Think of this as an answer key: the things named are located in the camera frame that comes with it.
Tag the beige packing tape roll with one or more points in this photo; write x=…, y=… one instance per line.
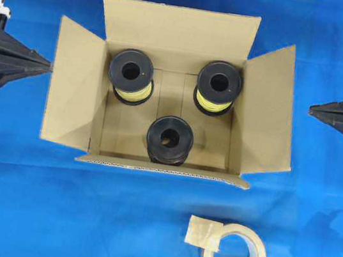
x=207, y=234

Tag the black wire spool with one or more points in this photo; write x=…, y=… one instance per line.
x=169, y=140

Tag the brown cardboard box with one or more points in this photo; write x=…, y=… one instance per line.
x=82, y=112

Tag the yellow wire spool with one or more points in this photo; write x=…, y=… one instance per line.
x=131, y=75
x=218, y=85

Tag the right yellow wire spool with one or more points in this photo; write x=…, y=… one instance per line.
x=218, y=85

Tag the left yellow wire spool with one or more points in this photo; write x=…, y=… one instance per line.
x=131, y=75

